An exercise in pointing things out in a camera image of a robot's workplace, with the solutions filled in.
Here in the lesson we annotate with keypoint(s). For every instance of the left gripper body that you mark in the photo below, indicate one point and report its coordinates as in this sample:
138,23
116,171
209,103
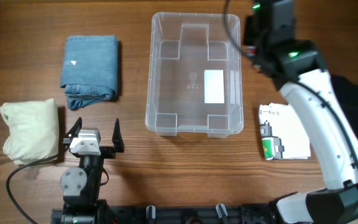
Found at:
107,152

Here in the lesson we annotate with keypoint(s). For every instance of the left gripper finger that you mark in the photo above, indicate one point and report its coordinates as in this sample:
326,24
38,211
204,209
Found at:
75,129
117,140

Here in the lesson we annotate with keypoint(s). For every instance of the white printed t-shirt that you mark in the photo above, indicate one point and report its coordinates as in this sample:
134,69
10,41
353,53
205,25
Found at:
282,133

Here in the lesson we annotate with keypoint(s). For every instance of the black garment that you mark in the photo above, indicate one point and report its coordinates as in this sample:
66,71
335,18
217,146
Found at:
347,95

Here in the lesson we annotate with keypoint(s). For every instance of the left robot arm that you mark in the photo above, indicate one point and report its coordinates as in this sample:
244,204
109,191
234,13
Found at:
81,184

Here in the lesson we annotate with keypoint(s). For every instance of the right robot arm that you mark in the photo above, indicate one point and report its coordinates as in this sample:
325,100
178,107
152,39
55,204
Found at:
300,74

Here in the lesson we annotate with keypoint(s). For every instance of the clear plastic storage container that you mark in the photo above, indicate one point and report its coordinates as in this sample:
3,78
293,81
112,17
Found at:
195,80

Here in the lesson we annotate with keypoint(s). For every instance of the folded cream white cloth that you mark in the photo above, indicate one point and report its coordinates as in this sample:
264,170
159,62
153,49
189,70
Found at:
33,130

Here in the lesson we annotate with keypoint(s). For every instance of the folded blue denim jeans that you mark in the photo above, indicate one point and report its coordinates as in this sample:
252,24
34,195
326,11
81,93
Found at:
90,70

